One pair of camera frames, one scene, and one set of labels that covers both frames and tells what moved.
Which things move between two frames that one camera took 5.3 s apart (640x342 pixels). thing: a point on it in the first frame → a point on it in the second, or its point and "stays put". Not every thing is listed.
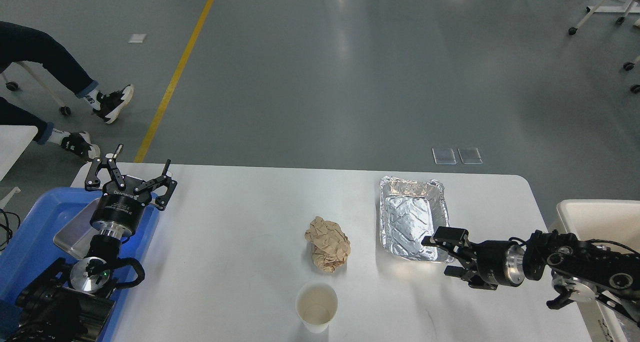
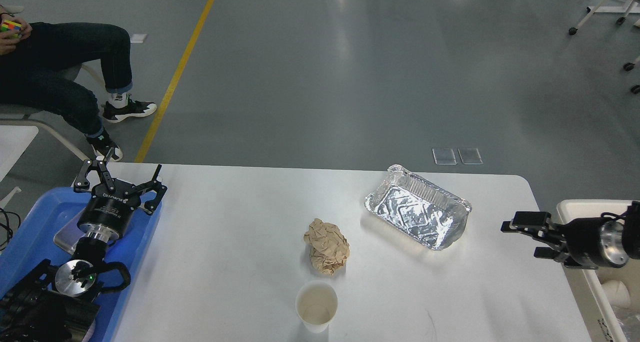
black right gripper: (497, 262) → (592, 243)
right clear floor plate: (470, 155) stays put
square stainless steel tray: (75, 238) stays put
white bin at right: (596, 219) stays put
